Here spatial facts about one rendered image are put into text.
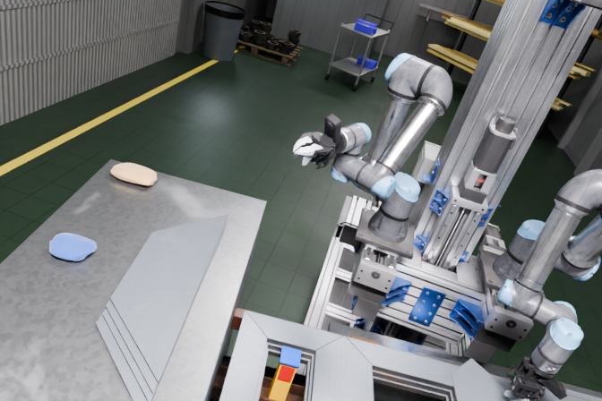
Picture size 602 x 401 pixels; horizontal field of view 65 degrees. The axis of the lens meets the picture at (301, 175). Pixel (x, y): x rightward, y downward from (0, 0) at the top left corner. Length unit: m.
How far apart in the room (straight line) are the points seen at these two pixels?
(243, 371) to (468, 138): 1.13
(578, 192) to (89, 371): 1.32
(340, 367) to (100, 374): 0.70
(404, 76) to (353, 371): 0.95
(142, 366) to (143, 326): 0.11
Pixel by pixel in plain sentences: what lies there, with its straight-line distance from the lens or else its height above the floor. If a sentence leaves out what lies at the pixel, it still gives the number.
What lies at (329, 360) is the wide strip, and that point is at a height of 0.87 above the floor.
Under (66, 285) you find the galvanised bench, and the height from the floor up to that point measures 1.05.
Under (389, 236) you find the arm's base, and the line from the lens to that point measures 1.80.
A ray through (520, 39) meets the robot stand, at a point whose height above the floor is 1.82.
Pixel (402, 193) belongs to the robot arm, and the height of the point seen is 1.24.
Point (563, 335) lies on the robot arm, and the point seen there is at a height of 1.22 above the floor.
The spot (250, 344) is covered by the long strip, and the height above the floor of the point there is 0.87.
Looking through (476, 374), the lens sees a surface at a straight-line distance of 1.76.
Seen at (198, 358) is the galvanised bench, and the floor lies 1.05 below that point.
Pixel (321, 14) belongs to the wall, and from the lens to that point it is 8.78.
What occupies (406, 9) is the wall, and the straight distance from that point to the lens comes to 10.04.
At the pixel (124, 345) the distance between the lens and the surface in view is 1.21.
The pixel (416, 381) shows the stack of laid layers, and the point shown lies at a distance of 1.64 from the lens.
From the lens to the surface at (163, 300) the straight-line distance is 1.29.
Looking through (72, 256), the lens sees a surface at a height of 1.07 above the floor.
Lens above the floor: 1.99
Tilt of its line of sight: 28 degrees down
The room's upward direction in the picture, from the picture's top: 16 degrees clockwise
